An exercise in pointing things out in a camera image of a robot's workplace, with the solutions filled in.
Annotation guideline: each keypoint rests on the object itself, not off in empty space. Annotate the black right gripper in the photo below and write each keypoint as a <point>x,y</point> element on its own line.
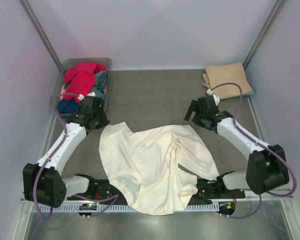
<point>198,110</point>

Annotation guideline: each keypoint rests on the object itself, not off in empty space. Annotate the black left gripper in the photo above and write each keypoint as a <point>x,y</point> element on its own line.
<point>90,104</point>

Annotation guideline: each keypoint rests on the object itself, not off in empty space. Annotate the clear plastic bin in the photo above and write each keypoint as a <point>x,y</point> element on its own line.
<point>68,63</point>

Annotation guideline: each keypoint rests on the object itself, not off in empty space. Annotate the white t shirt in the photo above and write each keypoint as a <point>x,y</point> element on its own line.
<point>156,170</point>

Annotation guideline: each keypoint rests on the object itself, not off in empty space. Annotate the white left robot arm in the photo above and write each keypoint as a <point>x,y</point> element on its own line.
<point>42,181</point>

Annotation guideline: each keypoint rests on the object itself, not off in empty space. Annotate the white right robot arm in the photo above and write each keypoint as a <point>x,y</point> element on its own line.
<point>266,169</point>

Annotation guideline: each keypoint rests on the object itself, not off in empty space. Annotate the dark blue t shirt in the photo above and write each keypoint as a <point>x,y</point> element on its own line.
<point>67,106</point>

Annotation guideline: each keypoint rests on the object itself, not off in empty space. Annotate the folded beige t shirt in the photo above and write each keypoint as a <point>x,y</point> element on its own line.
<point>217,77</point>

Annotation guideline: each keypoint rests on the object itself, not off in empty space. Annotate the peach pink garment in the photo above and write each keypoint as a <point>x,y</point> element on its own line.
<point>62,91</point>

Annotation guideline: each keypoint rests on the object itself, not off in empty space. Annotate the grey blue t shirt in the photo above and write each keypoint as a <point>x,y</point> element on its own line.
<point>100,85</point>

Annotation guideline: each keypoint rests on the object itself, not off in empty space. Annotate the red t shirt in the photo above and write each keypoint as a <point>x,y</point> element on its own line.
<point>81,78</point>

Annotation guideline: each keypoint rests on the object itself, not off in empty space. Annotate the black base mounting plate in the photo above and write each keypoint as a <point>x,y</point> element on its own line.
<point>207,190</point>

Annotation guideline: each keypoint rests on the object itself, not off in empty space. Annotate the left round black base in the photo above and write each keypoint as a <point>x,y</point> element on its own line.
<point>87,209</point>

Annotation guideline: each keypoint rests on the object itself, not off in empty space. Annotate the round black base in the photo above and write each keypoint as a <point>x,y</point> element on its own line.
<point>226,208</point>
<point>87,209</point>

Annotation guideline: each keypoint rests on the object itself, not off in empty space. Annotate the right round black base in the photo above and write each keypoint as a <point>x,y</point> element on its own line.
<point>226,208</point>

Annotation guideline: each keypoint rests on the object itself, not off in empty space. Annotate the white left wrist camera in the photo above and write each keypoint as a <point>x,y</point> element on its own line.
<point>80,98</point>

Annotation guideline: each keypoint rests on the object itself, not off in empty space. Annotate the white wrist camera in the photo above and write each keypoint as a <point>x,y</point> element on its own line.
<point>216,98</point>
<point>80,98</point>

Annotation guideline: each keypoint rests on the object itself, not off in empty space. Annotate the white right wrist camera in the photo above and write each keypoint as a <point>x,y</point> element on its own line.
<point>216,98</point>

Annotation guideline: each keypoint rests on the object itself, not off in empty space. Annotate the left aluminium frame post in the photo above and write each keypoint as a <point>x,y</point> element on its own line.
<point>41,33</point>

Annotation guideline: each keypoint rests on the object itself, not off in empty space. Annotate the aluminium frame post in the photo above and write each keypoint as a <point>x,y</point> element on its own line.
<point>269,21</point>
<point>41,33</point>

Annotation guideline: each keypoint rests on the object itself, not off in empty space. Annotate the slotted cable duct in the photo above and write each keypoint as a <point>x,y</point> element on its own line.
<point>73,207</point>

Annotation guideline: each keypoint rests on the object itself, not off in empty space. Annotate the right aluminium frame post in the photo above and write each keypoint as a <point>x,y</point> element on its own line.
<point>269,21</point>

